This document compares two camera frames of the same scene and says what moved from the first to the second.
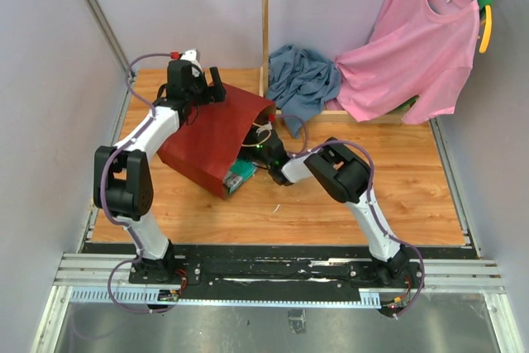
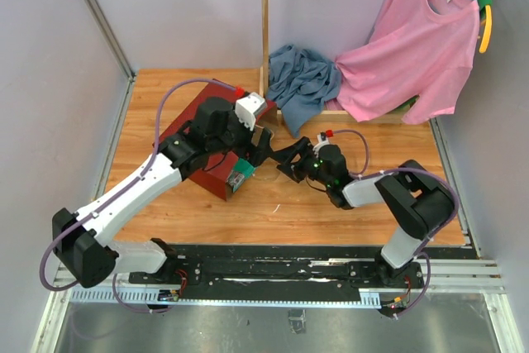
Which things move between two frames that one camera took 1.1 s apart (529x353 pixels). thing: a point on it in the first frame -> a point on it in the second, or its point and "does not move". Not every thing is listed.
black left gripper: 214,93 -> 255,154
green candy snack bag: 240,170 does not move
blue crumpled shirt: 300,83 does not move
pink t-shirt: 422,46 does not move
